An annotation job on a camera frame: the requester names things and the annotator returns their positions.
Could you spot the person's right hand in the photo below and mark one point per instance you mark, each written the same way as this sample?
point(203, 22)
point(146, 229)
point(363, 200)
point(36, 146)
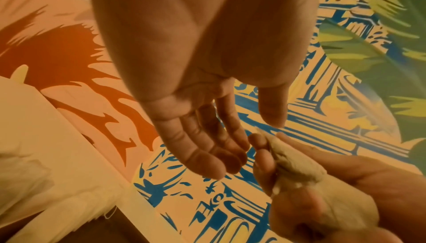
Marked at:
point(399, 194)

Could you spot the person's left hand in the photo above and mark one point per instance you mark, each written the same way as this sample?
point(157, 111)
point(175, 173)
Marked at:
point(200, 36)

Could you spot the white tea bag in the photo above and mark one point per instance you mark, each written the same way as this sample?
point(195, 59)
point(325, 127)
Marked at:
point(333, 200)

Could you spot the row of tea bags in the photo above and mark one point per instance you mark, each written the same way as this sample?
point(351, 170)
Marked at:
point(73, 210)

